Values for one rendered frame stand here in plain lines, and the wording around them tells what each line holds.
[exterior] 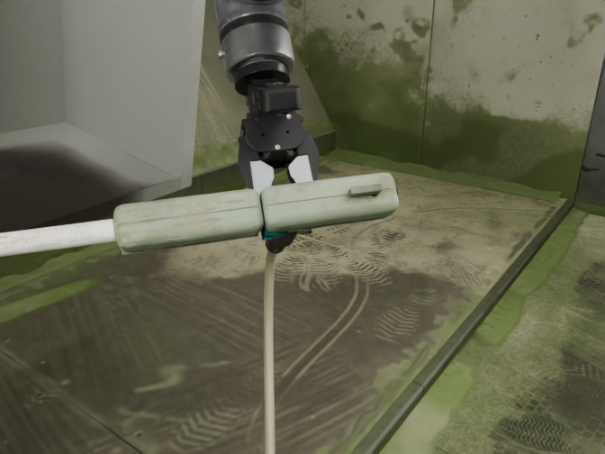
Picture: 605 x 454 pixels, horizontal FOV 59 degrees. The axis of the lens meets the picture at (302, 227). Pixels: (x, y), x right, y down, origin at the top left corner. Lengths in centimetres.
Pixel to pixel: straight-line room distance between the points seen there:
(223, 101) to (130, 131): 125
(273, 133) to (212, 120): 153
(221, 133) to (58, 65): 111
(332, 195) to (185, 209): 16
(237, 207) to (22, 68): 64
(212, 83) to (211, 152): 32
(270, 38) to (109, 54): 42
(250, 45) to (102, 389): 76
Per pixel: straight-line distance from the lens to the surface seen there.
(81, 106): 114
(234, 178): 215
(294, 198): 58
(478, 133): 237
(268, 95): 58
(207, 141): 211
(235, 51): 69
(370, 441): 102
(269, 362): 91
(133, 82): 101
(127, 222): 58
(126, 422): 109
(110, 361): 125
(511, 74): 230
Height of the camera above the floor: 75
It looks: 23 degrees down
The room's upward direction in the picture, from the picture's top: straight up
